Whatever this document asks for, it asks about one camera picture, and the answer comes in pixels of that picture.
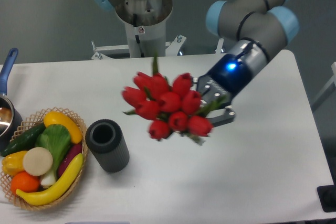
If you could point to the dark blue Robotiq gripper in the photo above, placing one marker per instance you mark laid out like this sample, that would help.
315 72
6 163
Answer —
225 79

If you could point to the red tulip bouquet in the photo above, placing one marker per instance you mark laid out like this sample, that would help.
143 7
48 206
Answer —
171 107

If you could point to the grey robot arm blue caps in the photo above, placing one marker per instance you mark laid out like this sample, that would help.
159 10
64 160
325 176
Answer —
261 29

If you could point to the dark grey ribbed vase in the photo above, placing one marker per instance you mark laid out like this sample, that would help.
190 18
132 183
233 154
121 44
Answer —
106 141

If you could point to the white furniture piece right edge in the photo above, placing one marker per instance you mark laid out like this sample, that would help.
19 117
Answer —
325 91

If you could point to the black device at table edge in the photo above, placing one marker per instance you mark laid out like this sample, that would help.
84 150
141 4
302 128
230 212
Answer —
327 197

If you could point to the purple sweet potato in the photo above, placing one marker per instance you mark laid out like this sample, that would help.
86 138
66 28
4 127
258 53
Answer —
73 151

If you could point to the green leafy bok choy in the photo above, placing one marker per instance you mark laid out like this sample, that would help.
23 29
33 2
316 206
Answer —
57 140

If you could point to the yellow squash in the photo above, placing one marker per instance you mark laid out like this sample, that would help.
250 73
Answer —
55 117

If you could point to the woven wicker basket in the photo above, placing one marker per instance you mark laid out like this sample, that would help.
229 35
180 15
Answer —
29 122

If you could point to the beige round radish slice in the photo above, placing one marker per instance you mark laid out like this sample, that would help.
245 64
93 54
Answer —
37 161

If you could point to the green cucumber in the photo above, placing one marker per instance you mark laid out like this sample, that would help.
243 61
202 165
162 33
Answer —
24 141

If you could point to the yellow banana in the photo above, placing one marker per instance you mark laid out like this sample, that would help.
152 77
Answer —
59 188

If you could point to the orange fruit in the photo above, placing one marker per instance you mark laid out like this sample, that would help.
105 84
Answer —
24 182

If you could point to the yellow bell pepper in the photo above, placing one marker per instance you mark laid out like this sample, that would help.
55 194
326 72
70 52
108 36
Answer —
12 164

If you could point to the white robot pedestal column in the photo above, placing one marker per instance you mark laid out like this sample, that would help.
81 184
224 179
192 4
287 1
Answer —
145 25

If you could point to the blue handled saucepan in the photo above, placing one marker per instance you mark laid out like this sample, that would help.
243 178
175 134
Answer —
10 118

